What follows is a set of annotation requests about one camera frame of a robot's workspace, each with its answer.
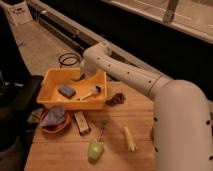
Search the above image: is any brown dried clump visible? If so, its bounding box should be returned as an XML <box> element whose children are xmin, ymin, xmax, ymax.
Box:
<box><xmin>106</xmin><ymin>93</ymin><xmax>125</xmax><ymax>106</ymax></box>

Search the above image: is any metal fork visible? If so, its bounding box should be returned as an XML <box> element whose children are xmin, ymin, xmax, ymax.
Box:
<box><xmin>97</xmin><ymin>120</ymin><xmax>108</xmax><ymax>142</ymax></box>

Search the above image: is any light green bell pepper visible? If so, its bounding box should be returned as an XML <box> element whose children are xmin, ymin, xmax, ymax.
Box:
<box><xmin>87</xmin><ymin>140</ymin><xmax>104</xmax><ymax>161</ymax></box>

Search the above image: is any orange bowl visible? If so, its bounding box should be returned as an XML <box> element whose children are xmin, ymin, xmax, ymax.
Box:
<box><xmin>39</xmin><ymin>111</ymin><xmax>71</xmax><ymax>134</ymax></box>

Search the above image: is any blue sponge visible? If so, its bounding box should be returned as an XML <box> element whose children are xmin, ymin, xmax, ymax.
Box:
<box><xmin>58</xmin><ymin>85</ymin><xmax>76</xmax><ymax>98</ymax></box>

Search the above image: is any black coiled cable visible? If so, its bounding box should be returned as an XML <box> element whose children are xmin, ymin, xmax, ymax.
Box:
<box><xmin>58</xmin><ymin>52</ymin><xmax>83</xmax><ymax>69</ymax></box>

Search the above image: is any yellow plastic tray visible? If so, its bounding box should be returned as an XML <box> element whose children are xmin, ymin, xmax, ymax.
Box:
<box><xmin>37</xmin><ymin>68</ymin><xmax>107</xmax><ymax>110</ymax></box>

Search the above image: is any white box on floor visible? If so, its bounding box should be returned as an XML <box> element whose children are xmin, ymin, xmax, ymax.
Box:
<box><xmin>7</xmin><ymin>1</ymin><xmax>32</xmax><ymax>26</ymax></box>

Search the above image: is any brown rectangular block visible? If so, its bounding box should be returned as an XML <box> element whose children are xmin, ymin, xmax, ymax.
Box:
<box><xmin>74</xmin><ymin>111</ymin><xmax>91</xmax><ymax>135</ymax></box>

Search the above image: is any wooden cutting board table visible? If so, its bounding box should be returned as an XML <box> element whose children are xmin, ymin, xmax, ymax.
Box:
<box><xmin>24</xmin><ymin>82</ymin><xmax>154</xmax><ymax>171</ymax></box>

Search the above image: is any white dish brush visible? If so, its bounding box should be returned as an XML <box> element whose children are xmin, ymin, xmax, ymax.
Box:
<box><xmin>79</xmin><ymin>86</ymin><xmax>101</xmax><ymax>100</ymax></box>

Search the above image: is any yellow corn cob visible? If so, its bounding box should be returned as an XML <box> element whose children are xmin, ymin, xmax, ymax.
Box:
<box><xmin>124</xmin><ymin>126</ymin><xmax>137</xmax><ymax>152</ymax></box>

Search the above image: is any green chili pepper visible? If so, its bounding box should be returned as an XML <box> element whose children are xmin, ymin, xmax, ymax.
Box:
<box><xmin>71</xmin><ymin>74</ymin><xmax>85</xmax><ymax>82</ymax></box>

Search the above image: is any blue grey cloth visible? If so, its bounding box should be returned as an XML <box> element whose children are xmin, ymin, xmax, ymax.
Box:
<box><xmin>40</xmin><ymin>106</ymin><xmax>65</xmax><ymax>127</ymax></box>

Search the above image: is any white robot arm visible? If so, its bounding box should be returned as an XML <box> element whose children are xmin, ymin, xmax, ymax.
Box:
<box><xmin>83</xmin><ymin>42</ymin><xmax>213</xmax><ymax>171</ymax></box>

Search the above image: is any black chair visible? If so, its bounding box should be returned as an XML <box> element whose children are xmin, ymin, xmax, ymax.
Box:
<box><xmin>0</xmin><ymin>8</ymin><xmax>43</xmax><ymax>151</ymax></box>

